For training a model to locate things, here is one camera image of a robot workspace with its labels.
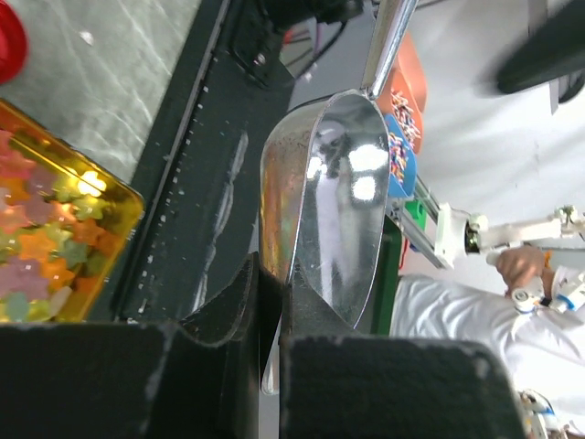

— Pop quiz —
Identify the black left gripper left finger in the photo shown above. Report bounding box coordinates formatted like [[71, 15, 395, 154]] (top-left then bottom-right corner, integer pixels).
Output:
[[1, 254, 259, 438]]

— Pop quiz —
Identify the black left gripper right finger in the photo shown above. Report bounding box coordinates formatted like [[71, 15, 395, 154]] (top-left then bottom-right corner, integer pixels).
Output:
[[278, 264, 527, 439]]

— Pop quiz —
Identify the silver metal scoop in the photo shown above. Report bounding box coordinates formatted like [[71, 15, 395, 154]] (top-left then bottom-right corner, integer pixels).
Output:
[[258, 0, 420, 397]]

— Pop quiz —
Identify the gold tin of gummy candies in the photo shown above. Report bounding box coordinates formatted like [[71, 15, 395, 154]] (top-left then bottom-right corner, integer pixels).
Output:
[[1, 101, 144, 323]]

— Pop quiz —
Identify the person in white coat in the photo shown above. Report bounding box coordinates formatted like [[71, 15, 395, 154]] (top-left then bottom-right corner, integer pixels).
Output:
[[389, 274, 584, 438]]

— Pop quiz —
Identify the blue bin of sticks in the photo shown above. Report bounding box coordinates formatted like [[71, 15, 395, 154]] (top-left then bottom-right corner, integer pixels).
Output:
[[385, 114, 417, 198]]

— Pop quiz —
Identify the orange bin of sticks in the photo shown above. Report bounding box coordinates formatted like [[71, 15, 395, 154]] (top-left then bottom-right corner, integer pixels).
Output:
[[392, 33, 428, 154]]

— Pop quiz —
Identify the red jar lid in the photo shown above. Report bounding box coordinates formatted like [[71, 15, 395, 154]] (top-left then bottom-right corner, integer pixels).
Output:
[[1, 1, 28, 84]]

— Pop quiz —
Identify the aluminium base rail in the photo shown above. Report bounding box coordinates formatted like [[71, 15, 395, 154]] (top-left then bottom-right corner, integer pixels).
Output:
[[386, 176, 448, 269]]

